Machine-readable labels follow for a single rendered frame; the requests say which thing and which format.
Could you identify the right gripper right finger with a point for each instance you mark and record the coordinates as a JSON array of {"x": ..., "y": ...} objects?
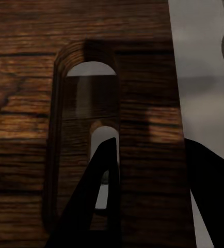
[{"x": 206, "y": 181}]

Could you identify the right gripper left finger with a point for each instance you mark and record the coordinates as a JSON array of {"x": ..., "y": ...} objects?
[{"x": 72, "y": 229}]

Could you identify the cutting board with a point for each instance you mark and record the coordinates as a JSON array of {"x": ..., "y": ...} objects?
[{"x": 40, "y": 42}]

